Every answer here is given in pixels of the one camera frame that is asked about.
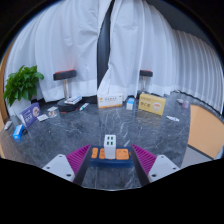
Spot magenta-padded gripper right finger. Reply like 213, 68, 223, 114
130, 143, 181, 187

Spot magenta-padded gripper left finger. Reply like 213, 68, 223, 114
42, 143, 92, 187

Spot white charger block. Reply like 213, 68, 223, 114
103, 134, 117, 160

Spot blue power strip orange sockets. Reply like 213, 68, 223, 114
89, 146, 134, 168

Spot white tube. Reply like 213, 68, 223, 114
165, 115, 180, 123

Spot flat white card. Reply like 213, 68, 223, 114
36, 113, 50, 122

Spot small white printed box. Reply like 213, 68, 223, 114
47, 106, 59, 118

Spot purple box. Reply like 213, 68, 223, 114
19, 102, 43, 128

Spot yellow cardboard box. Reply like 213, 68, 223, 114
137, 92, 167, 116

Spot white marker pen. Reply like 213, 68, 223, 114
78, 102, 90, 112

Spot small white packet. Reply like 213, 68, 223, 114
3, 120, 14, 131

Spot flat white blue box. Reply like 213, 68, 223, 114
64, 95, 83, 106

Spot small blue white box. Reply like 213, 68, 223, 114
125, 97, 136, 111

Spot white box orange stripe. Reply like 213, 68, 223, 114
96, 92, 124, 110

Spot green potted plant white pot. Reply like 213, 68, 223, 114
3, 64, 45, 116

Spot black stool red-edged seat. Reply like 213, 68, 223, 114
53, 69, 81, 113
139, 69, 154, 96

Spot white curtain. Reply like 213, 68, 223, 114
97, 0, 224, 114
4, 0, 113, 116

